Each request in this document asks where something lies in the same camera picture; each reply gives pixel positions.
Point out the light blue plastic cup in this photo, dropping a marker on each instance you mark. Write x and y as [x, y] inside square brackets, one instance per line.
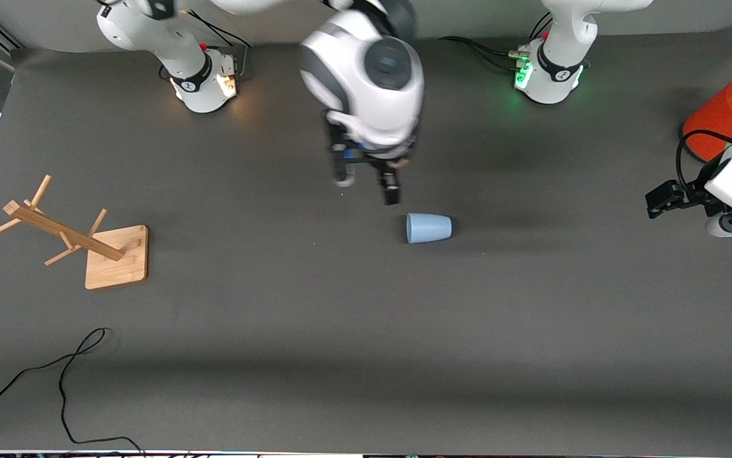
[429, 228]

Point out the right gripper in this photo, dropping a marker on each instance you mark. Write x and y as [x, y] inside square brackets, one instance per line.
[383, 169]

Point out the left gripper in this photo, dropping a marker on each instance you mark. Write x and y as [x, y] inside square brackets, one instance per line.
[692, 191]

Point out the wooden cup rack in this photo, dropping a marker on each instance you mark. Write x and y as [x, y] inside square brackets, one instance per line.
[117, 257]

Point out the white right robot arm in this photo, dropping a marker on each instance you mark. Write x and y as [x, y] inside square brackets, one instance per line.
[366, 83]

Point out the orange can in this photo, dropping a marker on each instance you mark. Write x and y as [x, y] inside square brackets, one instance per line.
[718, 121]

